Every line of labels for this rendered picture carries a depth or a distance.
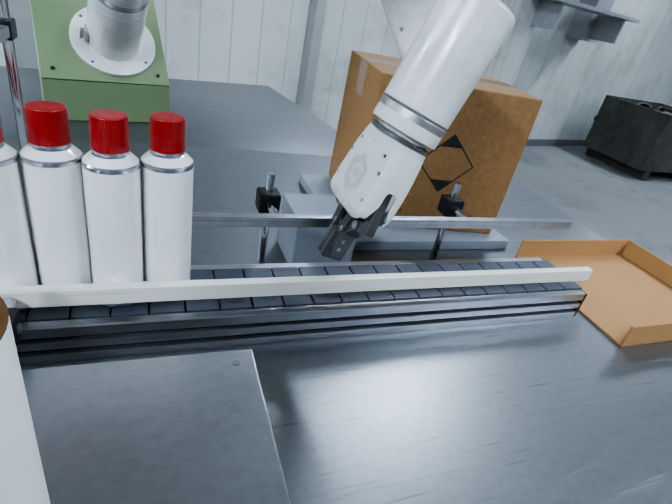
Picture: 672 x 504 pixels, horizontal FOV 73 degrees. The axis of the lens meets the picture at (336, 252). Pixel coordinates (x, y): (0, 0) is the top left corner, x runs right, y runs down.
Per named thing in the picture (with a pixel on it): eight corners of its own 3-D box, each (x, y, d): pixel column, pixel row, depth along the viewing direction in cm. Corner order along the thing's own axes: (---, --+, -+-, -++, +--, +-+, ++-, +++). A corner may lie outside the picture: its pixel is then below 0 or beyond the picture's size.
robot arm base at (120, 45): (79, 77, 106) (80, 25, 91) (60, 4, 108) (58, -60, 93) (162, 77, 116) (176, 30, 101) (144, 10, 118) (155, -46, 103)
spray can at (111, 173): (101, 313, 49) (84, 123, 39) (88, 286, 52) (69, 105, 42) (151, 300, 52) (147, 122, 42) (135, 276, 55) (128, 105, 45)
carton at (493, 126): (348, 222, 86) (382, 72, 72) (328, 173, 106) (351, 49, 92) (490, 234, 93) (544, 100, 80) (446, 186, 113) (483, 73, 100)
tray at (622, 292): (620, 347, 70) (633, 327, 68) (514, 257, 91) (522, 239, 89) (738, 332, 81) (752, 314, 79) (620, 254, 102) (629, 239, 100)
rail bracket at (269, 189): (255, 299, 64) (269, 191, 56) (247, 270, 70) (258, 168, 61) (278, 297, 65) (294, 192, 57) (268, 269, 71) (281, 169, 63)
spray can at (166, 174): (139, 298, 52) (132, 119, 42) (148, 273, 56) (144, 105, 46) (187, 301, 53) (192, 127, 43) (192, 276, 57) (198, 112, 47)
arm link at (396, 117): (371, 85, 54) (358, 108, 55) (404, 106, 47) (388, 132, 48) (422, 116, 58) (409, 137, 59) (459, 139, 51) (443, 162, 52)
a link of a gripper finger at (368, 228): (389, 166, 52) (360, 179, 57) (380, 230, 50) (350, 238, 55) (397, 170, 53) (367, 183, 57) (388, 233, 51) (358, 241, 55)
